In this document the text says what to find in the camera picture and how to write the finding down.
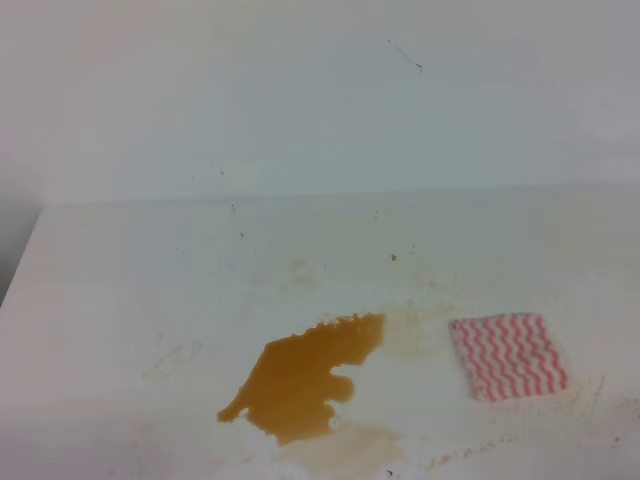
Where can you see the pink white striped rag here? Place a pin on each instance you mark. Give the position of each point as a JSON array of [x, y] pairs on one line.
[[508, 356]]

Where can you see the brown coffee spill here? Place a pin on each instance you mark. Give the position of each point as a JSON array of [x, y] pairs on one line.
[[290, 389]]

